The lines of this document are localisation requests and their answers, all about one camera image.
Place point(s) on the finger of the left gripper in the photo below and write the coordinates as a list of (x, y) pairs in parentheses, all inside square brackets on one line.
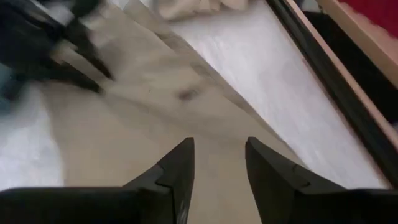
[(90, 51), (68, 76)]

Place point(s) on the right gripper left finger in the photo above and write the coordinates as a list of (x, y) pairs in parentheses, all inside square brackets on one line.
[(124, 205)]

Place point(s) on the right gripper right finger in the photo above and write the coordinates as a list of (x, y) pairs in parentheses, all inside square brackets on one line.
[(295, 202)]

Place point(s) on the khaki garment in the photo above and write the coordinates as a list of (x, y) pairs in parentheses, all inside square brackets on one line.
[(140, 109)]

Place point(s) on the red plastic laundry bin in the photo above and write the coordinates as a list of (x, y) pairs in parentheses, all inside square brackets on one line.
[(376, 12)]

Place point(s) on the beige folded cloth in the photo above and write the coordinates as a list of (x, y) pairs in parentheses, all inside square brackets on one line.
[(199, 7)]

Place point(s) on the tan wooden desk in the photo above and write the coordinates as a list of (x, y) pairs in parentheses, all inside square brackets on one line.
[(360, 34)]

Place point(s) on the black aluminium frame rail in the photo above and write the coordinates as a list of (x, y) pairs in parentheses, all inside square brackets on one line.
[(335, 81)]

